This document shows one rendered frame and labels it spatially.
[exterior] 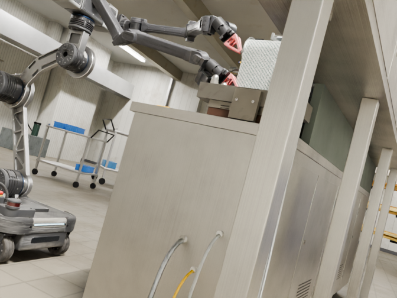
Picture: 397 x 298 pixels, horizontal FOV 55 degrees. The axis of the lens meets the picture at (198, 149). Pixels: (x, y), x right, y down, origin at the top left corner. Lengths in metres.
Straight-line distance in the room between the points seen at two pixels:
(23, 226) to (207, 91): 1.18
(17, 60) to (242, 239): 10.38
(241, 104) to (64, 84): 9.79
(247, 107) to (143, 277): 0.70
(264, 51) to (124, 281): 1.05
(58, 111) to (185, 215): 9.77
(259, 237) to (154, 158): 0.83
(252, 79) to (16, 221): 1.32
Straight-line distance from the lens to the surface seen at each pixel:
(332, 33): 1.10
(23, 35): 9.56
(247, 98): 1.35
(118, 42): 1.95
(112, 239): 1.53
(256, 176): 0.68
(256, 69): 1.62
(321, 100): 1.53
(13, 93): 2.60
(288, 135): 0.68
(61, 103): 11.00
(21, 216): 2.12
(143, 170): 1.46
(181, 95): 11.84
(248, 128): 1.27
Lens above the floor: 0.70
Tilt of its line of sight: 3 degrees up
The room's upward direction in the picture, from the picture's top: 15 degrees clockwise
